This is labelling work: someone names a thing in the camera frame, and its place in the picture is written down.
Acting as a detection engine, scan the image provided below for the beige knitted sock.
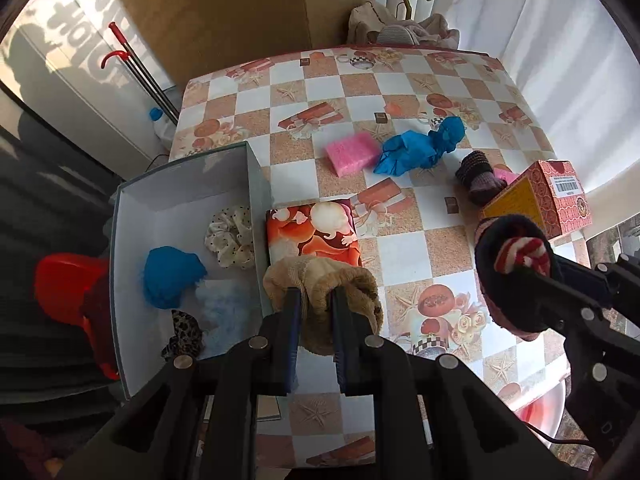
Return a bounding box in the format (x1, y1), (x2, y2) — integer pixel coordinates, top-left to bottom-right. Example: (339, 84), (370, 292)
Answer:
(262, 255), (384, 356)

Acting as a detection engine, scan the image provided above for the grey storage box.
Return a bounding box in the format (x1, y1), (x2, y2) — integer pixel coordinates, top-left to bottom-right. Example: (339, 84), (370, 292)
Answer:
(110, 142), (271, 396)

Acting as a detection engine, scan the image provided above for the blue rubber glove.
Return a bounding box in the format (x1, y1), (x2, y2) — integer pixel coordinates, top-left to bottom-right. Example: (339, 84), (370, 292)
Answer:
(373, 116), (465, 177)

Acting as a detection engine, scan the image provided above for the red handled mop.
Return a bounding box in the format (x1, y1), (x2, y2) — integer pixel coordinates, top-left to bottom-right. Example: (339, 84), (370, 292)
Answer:
(100, 22), (179, 125)

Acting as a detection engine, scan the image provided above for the red plastic stool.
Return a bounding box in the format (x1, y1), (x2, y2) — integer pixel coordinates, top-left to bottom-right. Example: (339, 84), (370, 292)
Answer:
(35, 252), (119, 380)

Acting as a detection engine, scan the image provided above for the pile of clothes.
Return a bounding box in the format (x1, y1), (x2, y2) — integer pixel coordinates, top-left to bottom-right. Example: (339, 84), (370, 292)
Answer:
(347, 0), (460, 50)

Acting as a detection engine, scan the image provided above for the blue mesh cloth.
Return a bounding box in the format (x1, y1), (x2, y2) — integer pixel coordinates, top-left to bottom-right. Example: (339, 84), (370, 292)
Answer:
(143, 246), (207, 310)

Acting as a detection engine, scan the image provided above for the pink foam sponge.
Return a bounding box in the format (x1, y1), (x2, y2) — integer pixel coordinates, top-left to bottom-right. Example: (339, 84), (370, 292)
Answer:
(326, 131), (382, 178)

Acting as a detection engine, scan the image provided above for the white plastic bottle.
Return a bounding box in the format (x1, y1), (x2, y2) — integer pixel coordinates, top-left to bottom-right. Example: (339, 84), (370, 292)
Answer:
(149, 107), (176, 151)

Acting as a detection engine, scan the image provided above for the dark purple knitted sock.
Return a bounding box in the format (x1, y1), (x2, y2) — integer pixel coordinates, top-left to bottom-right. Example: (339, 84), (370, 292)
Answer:
(456, 151), (508, 207)

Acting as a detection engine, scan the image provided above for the leopard print scrunchie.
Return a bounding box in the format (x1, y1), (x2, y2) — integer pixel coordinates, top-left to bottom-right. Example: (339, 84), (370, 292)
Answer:
(160, 310), (204, 362)

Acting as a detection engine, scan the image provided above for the patterned checkered tablecloth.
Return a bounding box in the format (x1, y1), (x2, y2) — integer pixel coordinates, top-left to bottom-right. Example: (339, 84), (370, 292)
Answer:
(171, 47), (568, 434)

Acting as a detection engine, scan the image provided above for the black cable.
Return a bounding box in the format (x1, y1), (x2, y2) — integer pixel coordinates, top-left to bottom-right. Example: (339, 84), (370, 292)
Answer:
(522, 418), (597, 449)

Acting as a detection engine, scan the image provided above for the brown cardboard sheet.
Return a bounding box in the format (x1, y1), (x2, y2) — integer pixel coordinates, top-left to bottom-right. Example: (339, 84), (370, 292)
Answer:
(120, 0), (368, 88)

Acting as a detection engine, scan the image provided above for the light blue fluffy cloth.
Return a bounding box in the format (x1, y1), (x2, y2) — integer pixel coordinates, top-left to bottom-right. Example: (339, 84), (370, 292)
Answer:
(183, 280), (262, 359)

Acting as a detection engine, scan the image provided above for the floral tissue pack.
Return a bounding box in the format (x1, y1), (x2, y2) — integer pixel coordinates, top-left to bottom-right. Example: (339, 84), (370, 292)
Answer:
(266, 200), (362, 266)

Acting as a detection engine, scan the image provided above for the white polka dot scrunchie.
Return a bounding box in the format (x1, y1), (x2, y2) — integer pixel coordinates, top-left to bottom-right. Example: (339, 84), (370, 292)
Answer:
(204, 205), (255, 270)

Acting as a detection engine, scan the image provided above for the red yellow carton box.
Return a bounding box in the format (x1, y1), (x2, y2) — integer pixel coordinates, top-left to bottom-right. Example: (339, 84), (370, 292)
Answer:
(480, 159), (592, 240)

